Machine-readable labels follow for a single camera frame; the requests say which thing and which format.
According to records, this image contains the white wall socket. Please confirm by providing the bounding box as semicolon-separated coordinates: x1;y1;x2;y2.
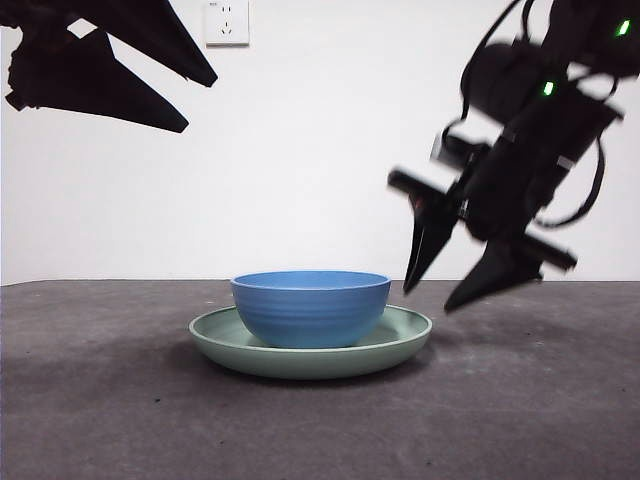
202;0;250;49

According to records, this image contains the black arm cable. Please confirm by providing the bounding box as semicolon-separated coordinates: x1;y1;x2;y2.
459;0;536;126
534;132;606;229

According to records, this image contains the green shallow plate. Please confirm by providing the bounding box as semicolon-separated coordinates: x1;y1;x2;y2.
188;304;434;380

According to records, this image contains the blue ribbed bowl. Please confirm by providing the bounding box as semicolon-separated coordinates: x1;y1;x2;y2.
229;270;393;349

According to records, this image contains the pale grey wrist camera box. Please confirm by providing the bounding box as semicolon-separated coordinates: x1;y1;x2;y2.
430;130;494;169

